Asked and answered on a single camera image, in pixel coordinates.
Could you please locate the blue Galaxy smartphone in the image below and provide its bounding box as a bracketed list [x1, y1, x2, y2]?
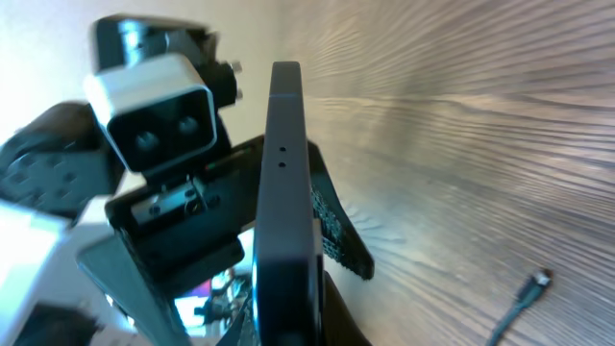
[253, 62, 319, 346]

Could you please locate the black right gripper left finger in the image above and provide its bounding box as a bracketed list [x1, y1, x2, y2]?
[216, 293, 259, 346]

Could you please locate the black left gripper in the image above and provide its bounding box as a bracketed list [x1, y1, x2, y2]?
[77, 136, 264, 346]

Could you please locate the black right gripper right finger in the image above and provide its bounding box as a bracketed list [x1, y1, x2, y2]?
[321, 271, 372, 346]

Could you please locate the black charger cable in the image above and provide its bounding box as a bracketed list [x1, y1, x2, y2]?
[483, 267, 554, 346]

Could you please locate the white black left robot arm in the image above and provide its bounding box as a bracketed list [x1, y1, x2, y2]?
[1, 14, 375, 345]

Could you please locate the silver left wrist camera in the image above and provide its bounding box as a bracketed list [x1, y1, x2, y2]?
[84, 53, 218, 173]

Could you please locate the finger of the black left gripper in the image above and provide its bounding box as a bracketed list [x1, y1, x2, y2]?
[307, 141, 375, 281]

